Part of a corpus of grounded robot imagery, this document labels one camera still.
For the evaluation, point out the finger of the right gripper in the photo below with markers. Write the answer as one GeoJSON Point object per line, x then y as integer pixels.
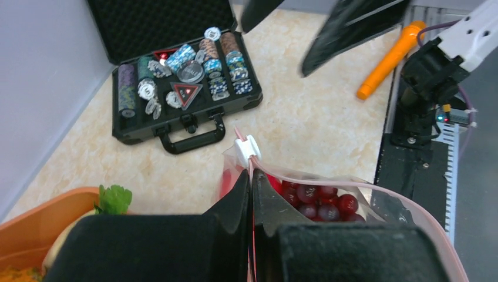
{"type": "Point", "coordinates": [255, 11]}
{"type": "Point", "coordinates": [350, 24]}

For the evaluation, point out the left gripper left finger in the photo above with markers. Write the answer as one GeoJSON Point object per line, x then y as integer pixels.
{"type": "Point", "coordinates": [212, 246]}

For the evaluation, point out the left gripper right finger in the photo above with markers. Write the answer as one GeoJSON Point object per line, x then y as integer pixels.
{"type": "Point", "coordinates": [406, 244]}

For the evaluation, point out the dark toy grape bunch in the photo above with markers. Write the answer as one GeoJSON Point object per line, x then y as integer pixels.
{"type": "Point", "coordinates": [320, 203]}

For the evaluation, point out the clear zip top bag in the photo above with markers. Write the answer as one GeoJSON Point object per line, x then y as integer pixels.
{"type": "Point", "coordinates": [245, 153]}

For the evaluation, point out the red toy tomato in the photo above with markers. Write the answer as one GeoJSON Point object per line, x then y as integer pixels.
{"type": "Point", "coordinates": [228, 180]}

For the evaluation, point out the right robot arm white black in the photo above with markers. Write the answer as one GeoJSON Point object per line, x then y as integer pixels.
{"type": "Point", "coordinates": [431, 74]}

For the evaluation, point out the black poker chip case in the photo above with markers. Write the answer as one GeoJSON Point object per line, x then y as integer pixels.
{"type": "Point", "coordinates": [180, 67]}

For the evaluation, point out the orange plastic basket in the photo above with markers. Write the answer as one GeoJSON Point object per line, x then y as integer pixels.
{"type": "Point", "coordinates": [26, 239]}

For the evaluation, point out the orange handled tool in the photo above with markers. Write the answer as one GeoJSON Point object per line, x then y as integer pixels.
{"type": "Point", "coordinates": [406, 42]}

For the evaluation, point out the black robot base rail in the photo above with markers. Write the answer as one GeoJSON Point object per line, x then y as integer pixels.
{"type": "Point", "coordinates": [425, 172]}

